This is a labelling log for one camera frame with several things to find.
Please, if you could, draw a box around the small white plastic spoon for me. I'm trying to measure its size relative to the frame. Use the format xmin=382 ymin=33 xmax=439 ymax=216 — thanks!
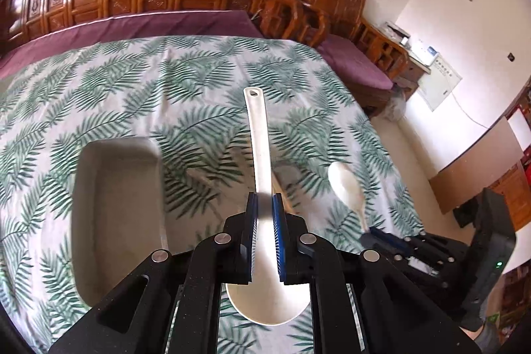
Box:
xmin=328 ymin=162 xmax=369 ymax=232

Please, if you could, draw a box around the grey rectangular metal tray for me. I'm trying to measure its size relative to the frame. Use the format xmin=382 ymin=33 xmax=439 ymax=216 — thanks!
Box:
xmin=70 ymin=137 xmax=168 ymax=306

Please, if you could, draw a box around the palm leaf tablecloth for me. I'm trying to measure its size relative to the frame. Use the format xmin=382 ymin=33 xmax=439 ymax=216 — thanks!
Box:
xmin=1 ymin=36 xmax=422 ymax=353

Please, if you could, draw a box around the wooden side table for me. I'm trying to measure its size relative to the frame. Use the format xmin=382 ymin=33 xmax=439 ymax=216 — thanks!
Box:
xmin=393 ymin=56 xmax=431 ymax=90

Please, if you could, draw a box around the purple armchair cushion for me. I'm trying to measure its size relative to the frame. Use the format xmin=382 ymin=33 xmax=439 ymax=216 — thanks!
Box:
xmin=317 ymin=34 xmax=393 ymax=91

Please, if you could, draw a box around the purple bench cushion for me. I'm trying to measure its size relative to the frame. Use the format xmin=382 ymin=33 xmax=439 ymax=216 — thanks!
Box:
xmin=1 ymin=11 xmax=262 ymax=79

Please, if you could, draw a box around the carved wooden armchair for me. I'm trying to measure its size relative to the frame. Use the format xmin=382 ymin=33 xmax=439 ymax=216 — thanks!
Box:
xmin=251 ymin=0 xmax=408 ymax=116

